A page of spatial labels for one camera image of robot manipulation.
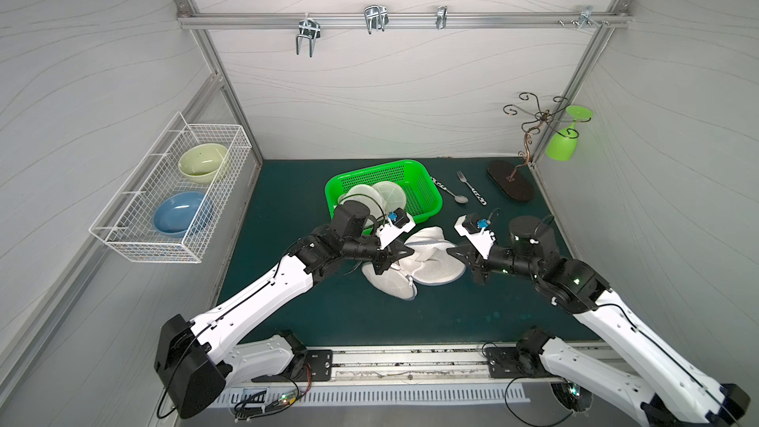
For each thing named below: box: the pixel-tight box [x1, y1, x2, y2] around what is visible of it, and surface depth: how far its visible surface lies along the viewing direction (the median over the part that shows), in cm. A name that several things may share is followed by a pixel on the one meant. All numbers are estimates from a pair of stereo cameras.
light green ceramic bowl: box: [177, 143, 229, 183], surface depth 73 cm
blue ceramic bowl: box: [153, 190, 206, 239], surface depth 65 cm
